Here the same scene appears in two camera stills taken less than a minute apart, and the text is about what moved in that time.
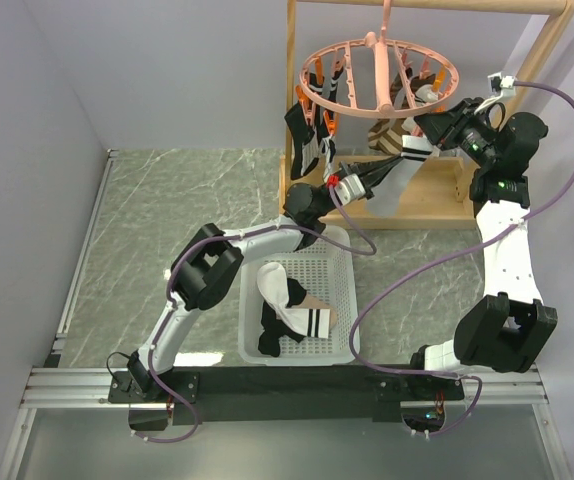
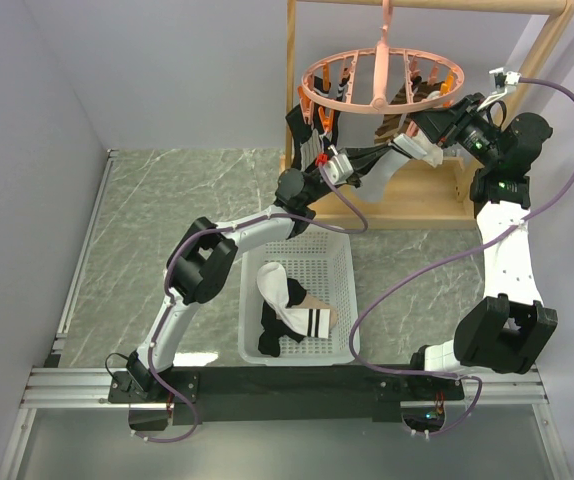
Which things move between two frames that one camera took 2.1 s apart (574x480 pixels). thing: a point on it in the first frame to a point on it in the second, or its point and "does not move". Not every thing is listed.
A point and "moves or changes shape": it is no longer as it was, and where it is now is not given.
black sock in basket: x=273 y=328 does not move
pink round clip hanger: x=373 y=40 moves or changes shape
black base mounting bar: x=289 y=395 does not move
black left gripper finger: x=372 y=171 to x=363 y=158
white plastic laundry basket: x=325 y=269 does not move
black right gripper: x=444 y=128 does not move
